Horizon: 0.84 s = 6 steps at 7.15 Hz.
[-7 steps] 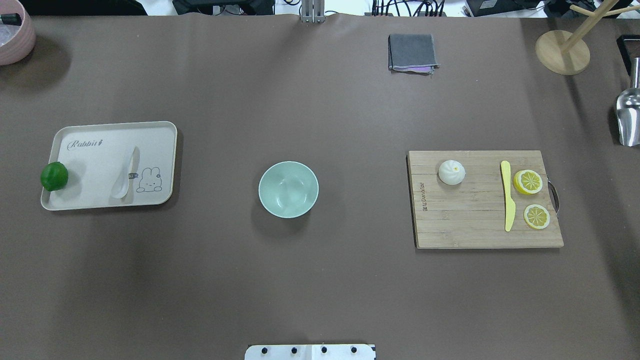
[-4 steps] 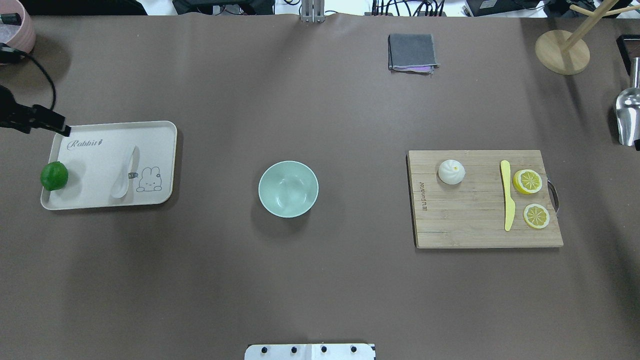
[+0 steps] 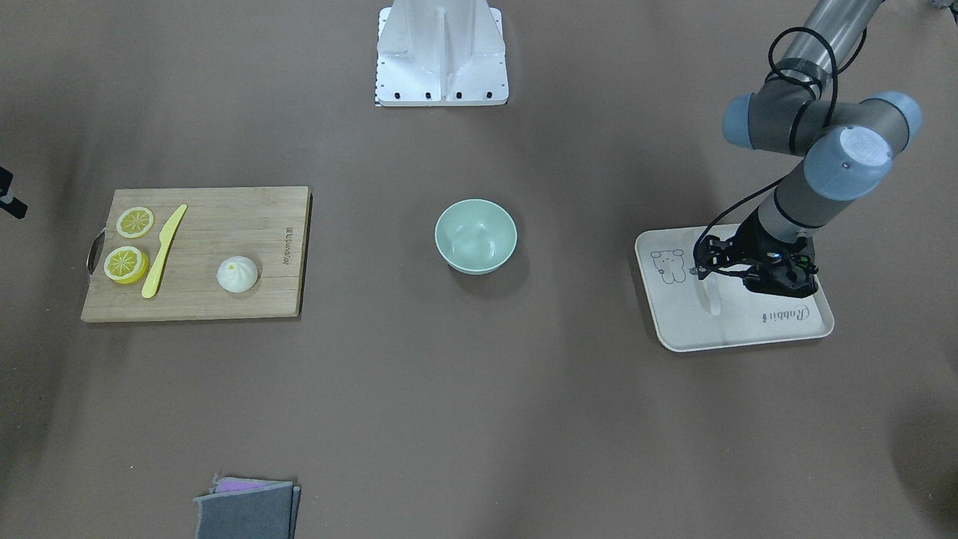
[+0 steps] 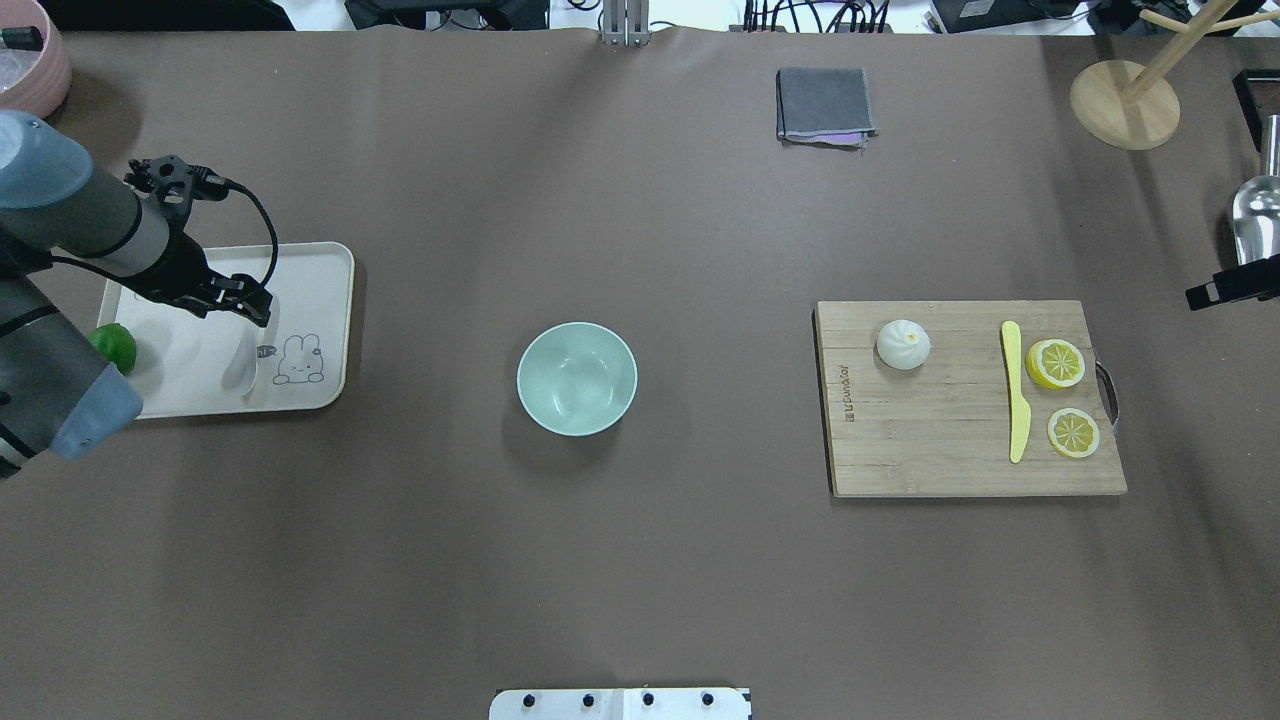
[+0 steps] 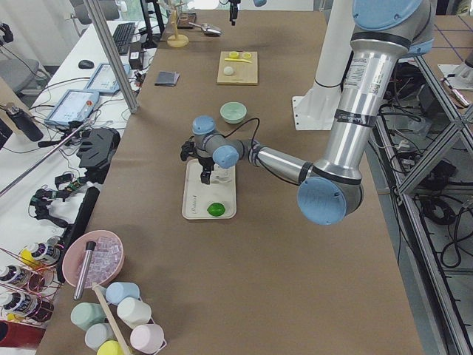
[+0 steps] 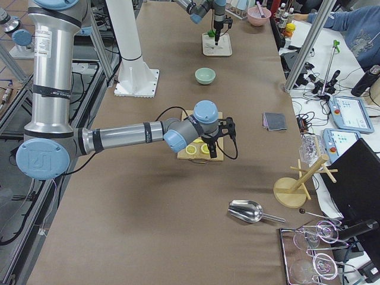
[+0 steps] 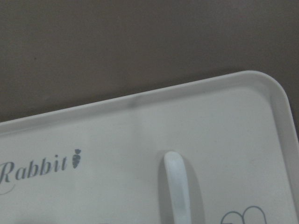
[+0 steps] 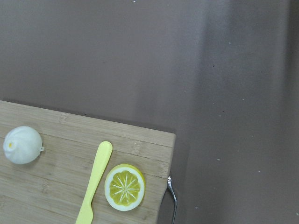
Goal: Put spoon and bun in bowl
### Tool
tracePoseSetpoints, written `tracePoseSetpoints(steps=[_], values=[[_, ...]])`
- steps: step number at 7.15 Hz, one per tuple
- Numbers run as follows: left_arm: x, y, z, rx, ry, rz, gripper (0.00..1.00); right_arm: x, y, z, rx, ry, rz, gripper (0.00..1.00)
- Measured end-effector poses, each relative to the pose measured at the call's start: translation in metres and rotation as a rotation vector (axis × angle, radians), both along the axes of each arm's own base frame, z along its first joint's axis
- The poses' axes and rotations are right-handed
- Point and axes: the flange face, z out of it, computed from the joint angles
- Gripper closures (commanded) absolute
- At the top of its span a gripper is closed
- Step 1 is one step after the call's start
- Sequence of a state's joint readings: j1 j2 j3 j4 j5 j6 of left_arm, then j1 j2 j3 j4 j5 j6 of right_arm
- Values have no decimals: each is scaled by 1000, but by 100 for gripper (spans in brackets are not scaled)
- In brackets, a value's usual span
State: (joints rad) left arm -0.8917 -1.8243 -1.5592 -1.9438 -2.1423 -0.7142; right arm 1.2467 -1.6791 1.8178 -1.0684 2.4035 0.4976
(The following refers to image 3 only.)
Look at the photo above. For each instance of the mint green bowl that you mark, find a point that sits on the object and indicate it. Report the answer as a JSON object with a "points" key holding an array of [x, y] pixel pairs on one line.
{"points": [[475, 236]]}

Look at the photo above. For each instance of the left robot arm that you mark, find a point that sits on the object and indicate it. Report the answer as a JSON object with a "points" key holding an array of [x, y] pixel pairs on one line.
{"points": [[846, 149]]}

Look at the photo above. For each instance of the beige rabbit tray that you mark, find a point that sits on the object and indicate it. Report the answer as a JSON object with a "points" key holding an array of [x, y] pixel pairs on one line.
{"points": [[679, 309]]}

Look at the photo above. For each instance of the lemon slice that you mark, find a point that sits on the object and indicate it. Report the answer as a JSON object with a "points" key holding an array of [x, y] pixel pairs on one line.
{"points": [[135, 222], [126, 265]]}

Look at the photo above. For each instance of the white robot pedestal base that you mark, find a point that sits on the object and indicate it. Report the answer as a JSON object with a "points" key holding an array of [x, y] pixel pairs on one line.
{"points": [[440, 53]]}

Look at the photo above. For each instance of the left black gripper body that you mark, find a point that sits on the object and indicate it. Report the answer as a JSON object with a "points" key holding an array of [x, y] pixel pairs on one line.
{"points": [[753, 248]]}

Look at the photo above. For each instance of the upper lemon slice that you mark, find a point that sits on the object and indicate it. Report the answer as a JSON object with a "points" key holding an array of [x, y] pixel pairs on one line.
{"points": [[135, 222]]}

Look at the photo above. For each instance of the folded grey cloth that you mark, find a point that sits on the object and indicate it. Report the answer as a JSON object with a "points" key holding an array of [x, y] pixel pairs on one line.
{"points": [[248, 508]]}

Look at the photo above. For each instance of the bamboo cutting board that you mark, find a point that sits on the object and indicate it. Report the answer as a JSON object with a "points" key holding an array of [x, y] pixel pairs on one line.
{"points": [[268, 224]]}

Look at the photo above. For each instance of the white steamed bun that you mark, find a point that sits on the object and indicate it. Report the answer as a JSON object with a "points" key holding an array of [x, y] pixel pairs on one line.
{"points": [[237, 274]]}

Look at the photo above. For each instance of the lower lemon slice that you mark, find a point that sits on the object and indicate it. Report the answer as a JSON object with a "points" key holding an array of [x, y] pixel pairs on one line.
{"points": [[126, 265]]}

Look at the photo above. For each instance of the yellow plastic knife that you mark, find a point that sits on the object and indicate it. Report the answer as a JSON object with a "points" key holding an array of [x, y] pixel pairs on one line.
{"points": [[166, 236]]}

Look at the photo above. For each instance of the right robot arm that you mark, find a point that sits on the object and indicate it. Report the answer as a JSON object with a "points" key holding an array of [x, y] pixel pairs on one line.
{"points": [[9, 203]]}

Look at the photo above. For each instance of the white ceramic spoon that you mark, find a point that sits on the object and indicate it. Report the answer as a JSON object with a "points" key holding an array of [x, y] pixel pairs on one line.
{"points": [[709, 282]]}

